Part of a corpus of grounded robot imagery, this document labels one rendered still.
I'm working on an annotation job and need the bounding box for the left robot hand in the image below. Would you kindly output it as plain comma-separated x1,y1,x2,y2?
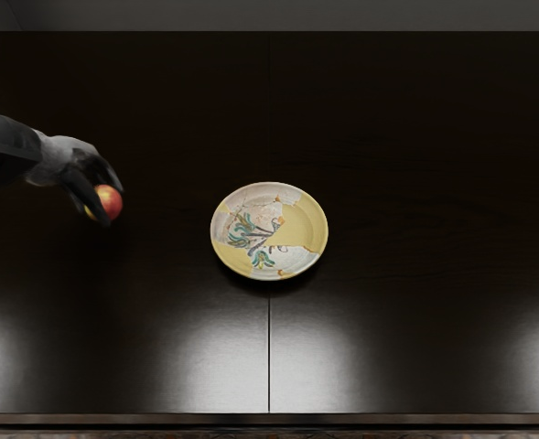
25,129,125,229

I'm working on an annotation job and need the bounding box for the yellow patterned plate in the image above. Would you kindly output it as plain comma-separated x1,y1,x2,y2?
210,181,329,282

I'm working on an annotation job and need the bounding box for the red yellow apple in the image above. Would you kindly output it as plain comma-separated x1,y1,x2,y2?
82,184,124,222

